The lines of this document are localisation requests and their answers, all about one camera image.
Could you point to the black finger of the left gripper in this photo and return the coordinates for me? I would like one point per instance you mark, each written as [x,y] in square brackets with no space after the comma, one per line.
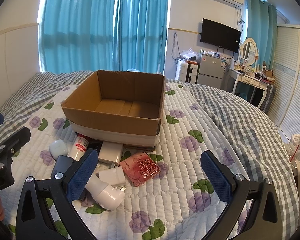
[13,144]

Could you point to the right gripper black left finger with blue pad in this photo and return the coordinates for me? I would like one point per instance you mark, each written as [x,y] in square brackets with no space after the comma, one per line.
[34,220]

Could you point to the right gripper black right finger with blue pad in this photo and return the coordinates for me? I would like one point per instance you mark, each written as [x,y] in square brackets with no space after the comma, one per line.
[263,220]

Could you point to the white earbuds case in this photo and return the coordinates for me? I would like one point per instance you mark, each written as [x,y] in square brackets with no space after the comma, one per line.
[58,148]

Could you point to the white cylindrical bottle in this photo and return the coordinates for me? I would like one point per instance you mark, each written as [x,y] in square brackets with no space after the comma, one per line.
[104,194]

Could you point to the white tube red label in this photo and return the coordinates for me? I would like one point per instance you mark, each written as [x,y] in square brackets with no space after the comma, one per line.
[79,147]

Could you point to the small white plug charger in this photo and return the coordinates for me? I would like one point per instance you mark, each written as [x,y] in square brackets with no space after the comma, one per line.
[113,176]

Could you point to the white square power adapter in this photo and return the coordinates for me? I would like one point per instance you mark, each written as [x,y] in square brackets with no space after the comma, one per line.
[110,153]

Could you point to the red floral card case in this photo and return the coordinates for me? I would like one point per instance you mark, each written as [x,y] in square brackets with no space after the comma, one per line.
[139,168]

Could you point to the brown cardboard box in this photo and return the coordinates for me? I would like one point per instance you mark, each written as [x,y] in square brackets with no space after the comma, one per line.
[119,107]

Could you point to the grey checked bed cover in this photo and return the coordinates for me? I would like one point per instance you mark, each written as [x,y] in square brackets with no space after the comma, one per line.
[251,134]

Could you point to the white floral quilted mat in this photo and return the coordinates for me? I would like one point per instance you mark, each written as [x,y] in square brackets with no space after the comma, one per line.
[178,203]

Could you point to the white louvered wardrobe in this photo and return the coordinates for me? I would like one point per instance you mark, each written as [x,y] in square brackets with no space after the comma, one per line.
[285,107]

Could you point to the teal window curtain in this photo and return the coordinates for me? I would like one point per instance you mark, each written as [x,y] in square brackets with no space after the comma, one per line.
[117,35]

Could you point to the white dressing table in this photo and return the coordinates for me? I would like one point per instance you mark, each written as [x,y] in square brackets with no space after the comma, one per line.
[239,77]

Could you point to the silver mini fridge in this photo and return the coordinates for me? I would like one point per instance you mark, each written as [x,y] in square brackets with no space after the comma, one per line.
[210,71]

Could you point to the white suitcase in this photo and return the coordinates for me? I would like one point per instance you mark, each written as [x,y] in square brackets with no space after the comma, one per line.
[187,71]

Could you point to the oval vanity mirror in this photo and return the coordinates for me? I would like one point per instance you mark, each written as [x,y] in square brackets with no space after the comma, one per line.
[249,51]

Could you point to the clear plastic bag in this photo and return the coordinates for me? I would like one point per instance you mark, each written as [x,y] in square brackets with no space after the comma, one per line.
[190,54]

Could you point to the teal right curtain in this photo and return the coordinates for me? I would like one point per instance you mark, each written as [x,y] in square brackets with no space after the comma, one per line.
[262,27]

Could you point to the black wall television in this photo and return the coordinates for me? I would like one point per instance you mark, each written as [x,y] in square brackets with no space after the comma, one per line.
[220,35]

